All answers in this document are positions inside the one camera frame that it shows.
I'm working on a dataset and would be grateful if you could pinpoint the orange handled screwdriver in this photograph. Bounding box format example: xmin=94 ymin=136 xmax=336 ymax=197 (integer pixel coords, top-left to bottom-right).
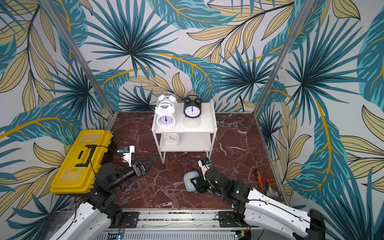
xmin=255 ymin=170 xmax=264 ymax=189

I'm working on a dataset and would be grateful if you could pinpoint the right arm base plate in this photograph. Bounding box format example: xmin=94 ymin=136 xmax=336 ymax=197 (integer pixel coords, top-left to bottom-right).
xmin=215 ymin=211 xmax=258 ymax=228

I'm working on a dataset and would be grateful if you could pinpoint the aluminium frame post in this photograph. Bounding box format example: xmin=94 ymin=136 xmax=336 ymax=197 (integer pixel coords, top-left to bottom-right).
xmin=254 ymin=0 xmax=315 ymax=117
xmin=41 ymin=0 xmax=115 ymax=115

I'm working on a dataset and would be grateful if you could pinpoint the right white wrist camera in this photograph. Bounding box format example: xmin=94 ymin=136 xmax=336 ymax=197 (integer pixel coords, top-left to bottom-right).
xmin=198 ymin=158 xmax=212 ymax=181

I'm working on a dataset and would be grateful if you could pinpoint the yellow plastic toolbox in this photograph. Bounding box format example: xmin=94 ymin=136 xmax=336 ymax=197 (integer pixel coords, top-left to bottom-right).
xmin=50 ymin=130 xmax=114 ymax=195

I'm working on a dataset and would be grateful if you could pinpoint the white chrome twin-bell alarm clock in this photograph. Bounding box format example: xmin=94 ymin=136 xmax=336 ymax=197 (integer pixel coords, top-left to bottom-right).
xmin=155 ymin=94 xmax=178 ymax=114

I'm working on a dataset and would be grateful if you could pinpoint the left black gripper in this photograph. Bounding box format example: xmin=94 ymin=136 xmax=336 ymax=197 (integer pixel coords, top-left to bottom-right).
xmin=109 ymin=157 xmax=157 ymax=191

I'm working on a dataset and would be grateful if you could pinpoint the left aluminium frame post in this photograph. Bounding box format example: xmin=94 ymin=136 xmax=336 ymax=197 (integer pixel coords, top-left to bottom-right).
xmin=41 ymin=0 xmax=115 ymax=115

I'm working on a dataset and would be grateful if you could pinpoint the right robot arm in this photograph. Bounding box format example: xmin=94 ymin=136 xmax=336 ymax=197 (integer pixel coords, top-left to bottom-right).
xmin=184 ymin=167 xmax=326 ymax=240

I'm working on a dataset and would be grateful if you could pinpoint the right aluminium frame post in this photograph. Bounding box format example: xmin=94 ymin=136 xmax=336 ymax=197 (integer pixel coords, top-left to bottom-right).
xmin=254 ymin=0 xmax=315 ymax=117

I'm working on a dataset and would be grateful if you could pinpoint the white matte twin-bell alarm clock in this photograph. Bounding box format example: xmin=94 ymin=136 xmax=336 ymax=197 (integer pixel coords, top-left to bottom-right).
xmin=155 ymin=103 xmax=176 ymax=129

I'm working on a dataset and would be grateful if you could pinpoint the black twin-bell alarm clock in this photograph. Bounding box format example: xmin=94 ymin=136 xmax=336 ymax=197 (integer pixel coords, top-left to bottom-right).
xmin=184 ymin=94 xmax=203 ymax=119

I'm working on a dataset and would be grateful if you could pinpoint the aluminium mounting rail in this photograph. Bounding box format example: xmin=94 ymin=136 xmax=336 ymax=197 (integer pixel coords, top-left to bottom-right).
xmin=44 ymin=208 xmax=310 ymax=240

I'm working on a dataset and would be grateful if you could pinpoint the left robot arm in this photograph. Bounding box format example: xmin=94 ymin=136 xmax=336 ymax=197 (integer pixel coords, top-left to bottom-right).
xmin=51 ymin=158 xmax=157 ymax=240

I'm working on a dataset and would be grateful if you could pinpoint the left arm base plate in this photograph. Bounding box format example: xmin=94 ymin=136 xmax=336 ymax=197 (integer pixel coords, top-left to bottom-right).
xmin=110 ymin=212 xmax=140 ymax=229

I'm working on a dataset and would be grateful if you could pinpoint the white square alarm clock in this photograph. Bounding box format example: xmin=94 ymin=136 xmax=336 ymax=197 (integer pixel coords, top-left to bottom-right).
xmin=162 ymin=133 xmax=180 ymax=146

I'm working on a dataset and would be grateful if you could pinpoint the light blue square alarm clock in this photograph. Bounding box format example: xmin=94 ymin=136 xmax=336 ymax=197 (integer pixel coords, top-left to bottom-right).
xmin=184 ymin=171 xmax=199 ymax=192

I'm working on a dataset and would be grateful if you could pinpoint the white two-tier shelf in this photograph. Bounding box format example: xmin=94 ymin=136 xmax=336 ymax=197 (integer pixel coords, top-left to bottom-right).
xmin=152 ymin=101 xmax=218 ymax=163

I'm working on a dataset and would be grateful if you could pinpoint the metal valve red handle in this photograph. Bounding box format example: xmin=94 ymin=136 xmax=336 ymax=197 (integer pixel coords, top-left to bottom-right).
xmin=263 ymin=179 xmax=279 ymax=200

